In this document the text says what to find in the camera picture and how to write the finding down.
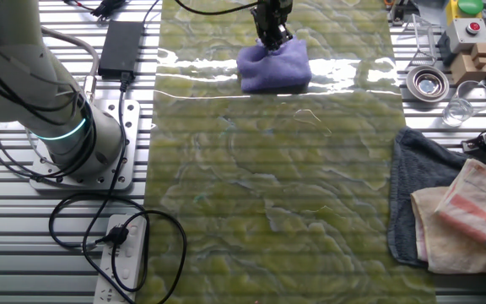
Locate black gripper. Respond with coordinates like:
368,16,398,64
251,0,294,52

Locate purple microfibre cloth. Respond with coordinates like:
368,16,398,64
236,35,313,95

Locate clear acrylic stand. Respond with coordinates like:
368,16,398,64
405,13,438,68

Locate green marble pattern mat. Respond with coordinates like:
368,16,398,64
135,0,438,304

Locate black power adapter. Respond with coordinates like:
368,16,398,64
98,20,145,81

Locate steel bowl with beige rim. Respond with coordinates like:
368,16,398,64
405,65,451,103

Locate grey box with red button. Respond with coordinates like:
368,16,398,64
436,17,486,67

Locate dark grey towel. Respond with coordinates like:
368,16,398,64
386,126,486,268

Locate large wooden block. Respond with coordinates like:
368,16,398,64
450,52,486,85

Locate yellow box with green button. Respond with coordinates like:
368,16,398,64
445,0,485,25

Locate clear glass cup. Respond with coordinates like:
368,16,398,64
441,79,486,128

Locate small wooden block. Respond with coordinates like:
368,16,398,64
470,41,486,60

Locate beige towel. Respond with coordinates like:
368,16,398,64
410,186,486,275

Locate pink striped towel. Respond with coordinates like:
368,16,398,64
435,158,486,258

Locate white power strip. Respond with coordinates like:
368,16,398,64
93,214,149,304

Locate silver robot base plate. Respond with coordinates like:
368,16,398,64
29,99,142,192

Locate bundled black cable red tip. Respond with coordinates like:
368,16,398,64
63,0,162,24

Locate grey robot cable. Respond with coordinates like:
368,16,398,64
40,25,100,102

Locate black power cable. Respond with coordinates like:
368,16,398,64
48,78,188,304

